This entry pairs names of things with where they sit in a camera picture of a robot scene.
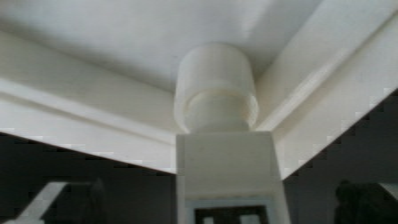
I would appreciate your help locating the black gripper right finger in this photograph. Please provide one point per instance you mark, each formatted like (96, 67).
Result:
(366, 204)

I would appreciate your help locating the white square tabletop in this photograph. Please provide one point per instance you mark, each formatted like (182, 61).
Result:
(89, 57)

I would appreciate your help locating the white table leg with tag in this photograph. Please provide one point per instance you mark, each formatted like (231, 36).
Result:
(230, 187)

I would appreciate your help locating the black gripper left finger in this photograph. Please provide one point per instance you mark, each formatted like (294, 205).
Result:
(68, 204)

